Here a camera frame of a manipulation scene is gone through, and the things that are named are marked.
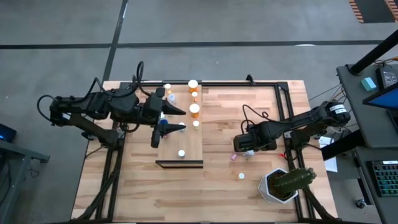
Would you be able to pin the clear bottle with pink label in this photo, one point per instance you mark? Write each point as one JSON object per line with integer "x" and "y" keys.
{"x": 172, "y": 98}

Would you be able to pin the large orange pill bottle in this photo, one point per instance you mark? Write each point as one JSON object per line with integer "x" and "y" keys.
{"x": 194, "y": 108}
{"x": 193, "y": 84}

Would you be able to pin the black aluminium rig frame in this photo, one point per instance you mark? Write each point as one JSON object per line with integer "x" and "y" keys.
{"x": 283, "y": 93}

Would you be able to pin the dark grey desk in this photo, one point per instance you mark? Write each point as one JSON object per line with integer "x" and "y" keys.
{"x": 357, "y": 124}

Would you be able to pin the black round pole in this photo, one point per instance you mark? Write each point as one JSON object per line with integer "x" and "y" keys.
{"x": 373, "y": 54}

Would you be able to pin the grey side table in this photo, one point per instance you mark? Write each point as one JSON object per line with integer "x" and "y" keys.
{"x": 12, "y": 174}

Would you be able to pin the black keyboard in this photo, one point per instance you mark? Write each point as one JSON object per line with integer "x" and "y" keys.
{"x": 387, "y": 179}

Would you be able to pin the pink translucent pill vial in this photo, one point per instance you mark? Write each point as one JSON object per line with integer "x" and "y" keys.
{"x": 233, "y": 156}

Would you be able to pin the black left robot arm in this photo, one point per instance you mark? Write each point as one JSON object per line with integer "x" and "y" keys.
{"x": 81, "y": 105}

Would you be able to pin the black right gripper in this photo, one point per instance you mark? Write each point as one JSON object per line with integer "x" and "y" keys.
{"x": 248, "y": 143}

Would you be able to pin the blue lit screen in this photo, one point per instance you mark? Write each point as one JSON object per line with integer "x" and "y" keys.
{"x": 385, "y": 99}

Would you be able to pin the black electronic box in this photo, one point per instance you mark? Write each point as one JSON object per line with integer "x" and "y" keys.
{"x": 387, "y": 77}

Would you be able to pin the wooden shelf with black frame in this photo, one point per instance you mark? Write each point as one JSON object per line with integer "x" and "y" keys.
{"x": 174, "y": 143}

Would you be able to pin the white faceted plant pot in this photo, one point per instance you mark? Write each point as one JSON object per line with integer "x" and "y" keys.
{"x": 264, "y": 189}

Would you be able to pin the small red clip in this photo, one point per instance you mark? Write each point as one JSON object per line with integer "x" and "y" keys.
{"x": 280, "y": 153}

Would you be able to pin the white supplement bottle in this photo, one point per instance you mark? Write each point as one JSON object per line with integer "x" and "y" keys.
{"x": 248, "y": 154}

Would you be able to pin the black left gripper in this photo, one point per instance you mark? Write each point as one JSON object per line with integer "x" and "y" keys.
{"x": 146, "y": 109}

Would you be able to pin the white paper sheet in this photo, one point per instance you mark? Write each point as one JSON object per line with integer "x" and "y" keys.
{"x": 329, "y": 165}

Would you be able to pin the black mat with orange stripes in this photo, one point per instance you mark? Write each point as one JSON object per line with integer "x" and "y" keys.
{"x": 376, "y": 11}

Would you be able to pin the green cactus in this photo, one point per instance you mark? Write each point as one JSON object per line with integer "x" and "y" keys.
{"x": 295, "y": 180}

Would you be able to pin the teal box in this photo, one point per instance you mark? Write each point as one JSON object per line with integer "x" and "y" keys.
{"x": 368, "y": 84}

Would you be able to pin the grey caster wheel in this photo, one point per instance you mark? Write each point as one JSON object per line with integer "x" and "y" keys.
{"x": 361, "y": 203}

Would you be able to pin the small pale yellow vial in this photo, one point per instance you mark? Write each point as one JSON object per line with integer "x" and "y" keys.
{"x": 196, "y": 123}

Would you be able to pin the black device with blue light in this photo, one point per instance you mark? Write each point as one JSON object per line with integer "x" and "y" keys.
{"x": 7, "y": 133}

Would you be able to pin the blue-capped white bottle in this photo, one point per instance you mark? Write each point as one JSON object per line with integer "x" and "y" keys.
{"x": 163, "y": 122}

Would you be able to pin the black frame bracket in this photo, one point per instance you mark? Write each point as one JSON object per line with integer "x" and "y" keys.
{"x": 249, "y": 80}

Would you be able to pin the wide yellow pill bottle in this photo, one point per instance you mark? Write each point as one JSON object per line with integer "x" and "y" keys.
{"x": 241, "y": 175}

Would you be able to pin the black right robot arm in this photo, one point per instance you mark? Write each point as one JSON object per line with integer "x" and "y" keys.
{"x": 304, "y": 119}

